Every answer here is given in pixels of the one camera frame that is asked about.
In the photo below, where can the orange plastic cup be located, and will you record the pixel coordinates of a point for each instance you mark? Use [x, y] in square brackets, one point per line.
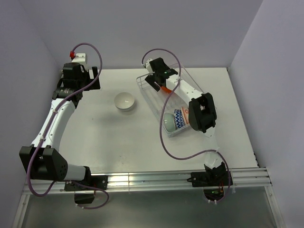
[166, 90]

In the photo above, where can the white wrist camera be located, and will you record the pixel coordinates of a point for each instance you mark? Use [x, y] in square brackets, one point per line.
[80, 58]
[147, 65]

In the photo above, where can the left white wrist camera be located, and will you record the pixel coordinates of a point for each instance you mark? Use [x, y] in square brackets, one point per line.
[80, 58]

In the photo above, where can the orange floral ceramic bowl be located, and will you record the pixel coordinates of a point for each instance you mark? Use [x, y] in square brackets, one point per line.
[185, 114]

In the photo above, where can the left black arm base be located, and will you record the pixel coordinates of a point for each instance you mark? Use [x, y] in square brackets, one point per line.
[85, 191]

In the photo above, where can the grey-green ceramic bowl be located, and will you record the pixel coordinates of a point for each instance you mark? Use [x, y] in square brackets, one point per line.
[169, 122]

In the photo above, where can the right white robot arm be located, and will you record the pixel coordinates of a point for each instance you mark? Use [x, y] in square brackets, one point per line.
[202, 117]

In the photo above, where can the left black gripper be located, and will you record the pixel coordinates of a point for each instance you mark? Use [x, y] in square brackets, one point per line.
[93, 84]

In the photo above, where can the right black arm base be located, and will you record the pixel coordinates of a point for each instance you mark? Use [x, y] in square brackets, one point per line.
[217, 178]

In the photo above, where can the white ceramic bowl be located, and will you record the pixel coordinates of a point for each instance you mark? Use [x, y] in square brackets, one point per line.
[124, 101]

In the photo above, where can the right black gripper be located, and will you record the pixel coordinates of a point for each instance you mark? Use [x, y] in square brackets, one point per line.
[150, 79]

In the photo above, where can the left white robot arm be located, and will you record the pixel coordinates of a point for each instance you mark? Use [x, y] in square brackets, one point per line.
[42, 160]

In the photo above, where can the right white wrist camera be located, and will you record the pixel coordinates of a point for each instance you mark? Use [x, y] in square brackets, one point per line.
[147, 65]

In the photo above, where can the aluminium frame rail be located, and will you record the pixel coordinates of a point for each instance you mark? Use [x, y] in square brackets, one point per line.
[147, 188]

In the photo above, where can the orange geometric blue bowl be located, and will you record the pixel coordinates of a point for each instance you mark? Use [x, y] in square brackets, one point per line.
[178, 119]

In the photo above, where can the white wire dish rack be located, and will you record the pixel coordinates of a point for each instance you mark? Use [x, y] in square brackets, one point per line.
[155, 99]

